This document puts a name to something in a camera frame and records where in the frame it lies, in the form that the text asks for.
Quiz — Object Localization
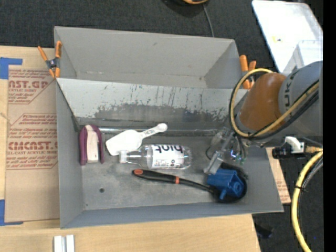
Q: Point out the blue plastic block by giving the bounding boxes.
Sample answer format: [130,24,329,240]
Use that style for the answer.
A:
[206,167,245,201]

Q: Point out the clear plastic bottle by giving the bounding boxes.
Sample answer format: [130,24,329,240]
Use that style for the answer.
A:
[118,144,193,171]

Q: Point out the white plastic scoop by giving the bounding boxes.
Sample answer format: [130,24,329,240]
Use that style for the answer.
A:
[105,122,169,157]

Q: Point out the grey metal bin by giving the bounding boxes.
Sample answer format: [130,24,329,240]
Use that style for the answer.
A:
[54,26,285,229]

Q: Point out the purple and white brush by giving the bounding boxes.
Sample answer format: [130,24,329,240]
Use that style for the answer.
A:
[78,124,106,166]

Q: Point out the brown cardboard board red print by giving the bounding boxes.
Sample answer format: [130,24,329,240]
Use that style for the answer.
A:
[0,45,292,227]

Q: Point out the black long-handled round tool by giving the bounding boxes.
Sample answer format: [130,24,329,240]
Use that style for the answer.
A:
[131,164,249,204]

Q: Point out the black cylinder on white bracket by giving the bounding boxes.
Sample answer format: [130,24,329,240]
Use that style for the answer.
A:
[271,136,307,160]

